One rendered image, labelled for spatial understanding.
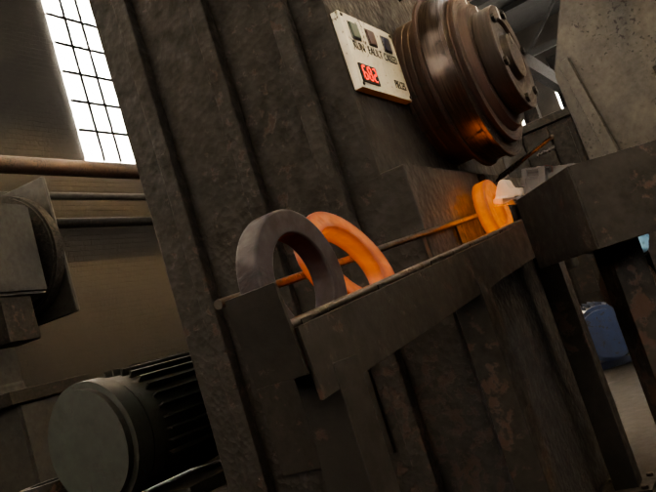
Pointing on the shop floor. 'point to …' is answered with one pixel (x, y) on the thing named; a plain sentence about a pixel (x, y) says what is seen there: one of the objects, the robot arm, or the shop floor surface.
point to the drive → (136, 431)
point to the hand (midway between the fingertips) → (491, 204)
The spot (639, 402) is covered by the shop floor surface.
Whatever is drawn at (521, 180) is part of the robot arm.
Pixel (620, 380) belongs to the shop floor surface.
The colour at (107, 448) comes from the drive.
